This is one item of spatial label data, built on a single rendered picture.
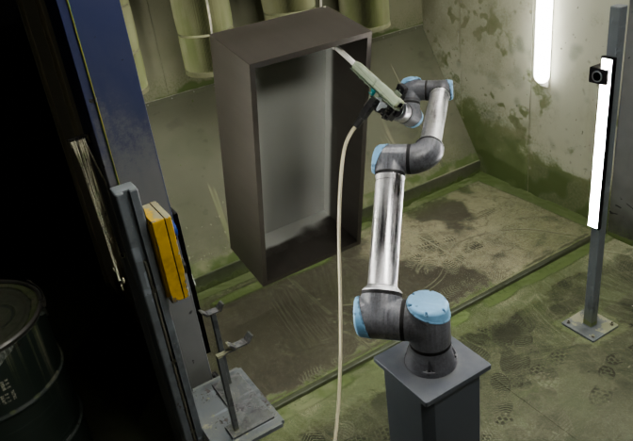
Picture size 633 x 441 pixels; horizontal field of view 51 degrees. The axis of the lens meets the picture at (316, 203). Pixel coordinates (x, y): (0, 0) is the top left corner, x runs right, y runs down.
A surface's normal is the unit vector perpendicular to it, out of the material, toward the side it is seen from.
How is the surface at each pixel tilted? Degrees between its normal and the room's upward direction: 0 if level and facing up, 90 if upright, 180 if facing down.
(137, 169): 90
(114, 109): 90
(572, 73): 90
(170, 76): 90
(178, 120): 57
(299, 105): 102
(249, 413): 0
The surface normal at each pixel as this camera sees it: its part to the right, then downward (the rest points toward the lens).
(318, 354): -0.11, -0.88
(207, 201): 0.38, -0.19
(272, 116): 0.55, 0.51
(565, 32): -0.84, 0.33
